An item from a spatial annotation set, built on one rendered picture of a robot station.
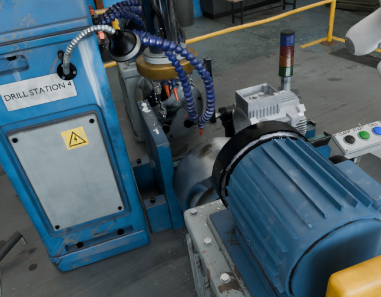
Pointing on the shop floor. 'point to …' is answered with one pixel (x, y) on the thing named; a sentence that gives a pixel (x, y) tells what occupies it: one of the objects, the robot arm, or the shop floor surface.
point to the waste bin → (185, 12)
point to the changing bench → (256, 11)
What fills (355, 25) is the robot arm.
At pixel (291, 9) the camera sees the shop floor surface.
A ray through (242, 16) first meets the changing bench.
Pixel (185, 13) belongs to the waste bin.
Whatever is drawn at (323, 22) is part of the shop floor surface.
